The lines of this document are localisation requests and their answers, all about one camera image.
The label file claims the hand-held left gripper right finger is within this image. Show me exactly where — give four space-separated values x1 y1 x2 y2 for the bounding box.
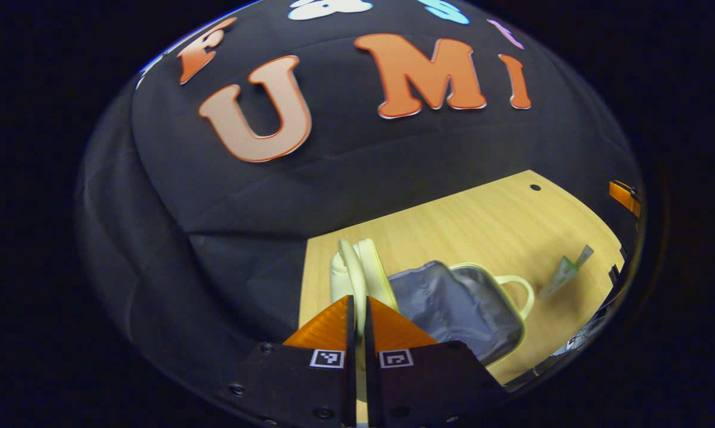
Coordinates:
364 296 511 428

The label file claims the green white skincare tube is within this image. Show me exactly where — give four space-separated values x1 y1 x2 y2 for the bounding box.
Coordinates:
538 245 594 298

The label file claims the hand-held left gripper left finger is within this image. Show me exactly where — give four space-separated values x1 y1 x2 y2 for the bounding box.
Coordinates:
216 295 358 428

